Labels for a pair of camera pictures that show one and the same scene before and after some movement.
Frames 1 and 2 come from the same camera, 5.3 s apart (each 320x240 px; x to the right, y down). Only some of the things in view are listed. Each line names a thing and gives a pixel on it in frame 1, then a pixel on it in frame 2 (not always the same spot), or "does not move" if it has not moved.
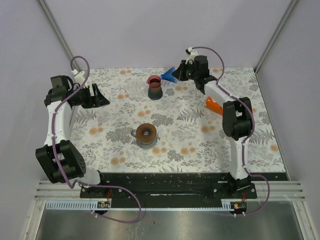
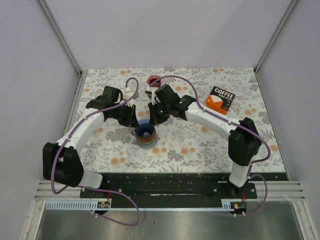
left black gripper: x=100 y=100 to x=131 y=120
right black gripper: x=179 y=73 to x=155 y=119
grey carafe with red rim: x=155 y=92 does not move
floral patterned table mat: x=153 y=126 does not move
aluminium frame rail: x=278 y=190 does not move
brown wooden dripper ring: x=146 y=132 does not move
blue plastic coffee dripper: x=168 y=75 to x=144 y=128
